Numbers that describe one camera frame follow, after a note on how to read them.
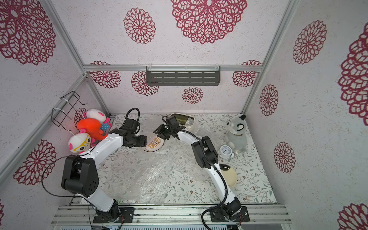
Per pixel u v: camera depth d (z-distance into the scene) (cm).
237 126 87
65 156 46
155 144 100
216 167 64
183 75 95
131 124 72
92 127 88
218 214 73
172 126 85
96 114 94
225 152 94
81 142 79
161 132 92
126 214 74
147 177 86
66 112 78
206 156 66
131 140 76
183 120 111
